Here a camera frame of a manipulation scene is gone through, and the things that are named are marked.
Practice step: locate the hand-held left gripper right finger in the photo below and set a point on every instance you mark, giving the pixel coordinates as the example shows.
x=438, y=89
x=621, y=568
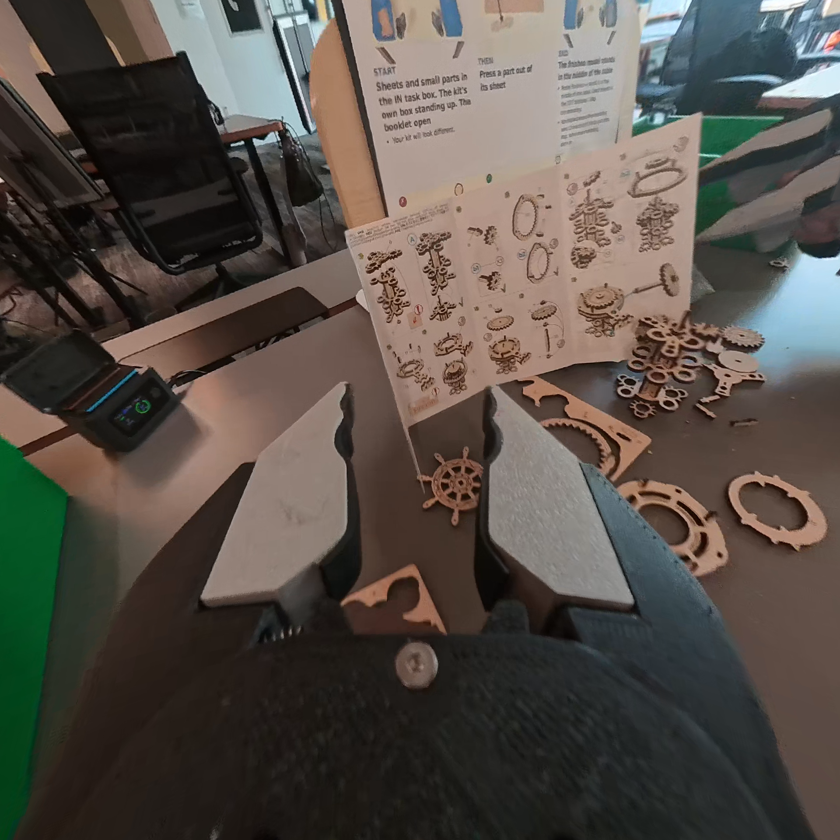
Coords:
x=551, y=525

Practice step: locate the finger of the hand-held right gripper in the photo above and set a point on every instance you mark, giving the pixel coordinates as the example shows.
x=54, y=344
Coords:
x=787, y=151
x=761, y=226

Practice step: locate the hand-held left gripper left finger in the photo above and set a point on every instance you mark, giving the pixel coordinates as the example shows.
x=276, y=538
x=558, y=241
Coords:
x=289, y=512

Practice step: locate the wooden model assembly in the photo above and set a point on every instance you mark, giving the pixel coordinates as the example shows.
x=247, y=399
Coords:
x=656, y=367

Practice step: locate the green plastic bin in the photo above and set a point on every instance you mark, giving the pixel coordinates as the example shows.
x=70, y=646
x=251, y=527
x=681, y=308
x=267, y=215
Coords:
x=728, y=138
x=29, y=590

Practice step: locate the wooden ship wheel part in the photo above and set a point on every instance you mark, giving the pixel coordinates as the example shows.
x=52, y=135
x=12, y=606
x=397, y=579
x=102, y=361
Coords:
x=453, y=485

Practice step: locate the small wooden gear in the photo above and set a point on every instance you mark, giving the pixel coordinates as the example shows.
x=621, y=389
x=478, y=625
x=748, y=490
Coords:
x=741, y=337

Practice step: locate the black office chair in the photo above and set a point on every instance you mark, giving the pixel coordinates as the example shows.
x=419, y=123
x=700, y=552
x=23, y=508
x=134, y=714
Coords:
x=151, y=151
x=695, y=39

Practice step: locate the wooden sheet offcut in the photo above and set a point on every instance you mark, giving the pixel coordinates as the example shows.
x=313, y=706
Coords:
x=420, y=610

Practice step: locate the folded instruction booklet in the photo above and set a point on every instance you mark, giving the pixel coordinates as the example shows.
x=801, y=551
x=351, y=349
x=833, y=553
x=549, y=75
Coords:
x=590, y=262

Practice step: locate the black device with screen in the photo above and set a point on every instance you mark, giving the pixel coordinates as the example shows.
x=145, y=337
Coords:
x=59, y=374

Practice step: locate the white instruction board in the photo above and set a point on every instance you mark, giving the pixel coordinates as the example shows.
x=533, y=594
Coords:
x=459, y=131

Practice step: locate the dark hanging bag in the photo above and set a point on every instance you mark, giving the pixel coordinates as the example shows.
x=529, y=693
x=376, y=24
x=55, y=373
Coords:
x=303, y=177

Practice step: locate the rounded wooden panel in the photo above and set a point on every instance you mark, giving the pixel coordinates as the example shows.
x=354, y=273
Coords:
x=341, y=131

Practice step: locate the brown desk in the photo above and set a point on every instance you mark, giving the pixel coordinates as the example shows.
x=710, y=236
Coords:
x=253, y=128

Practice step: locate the monitor on stand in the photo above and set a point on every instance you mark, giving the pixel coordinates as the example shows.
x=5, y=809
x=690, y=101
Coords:
x=39, y=151

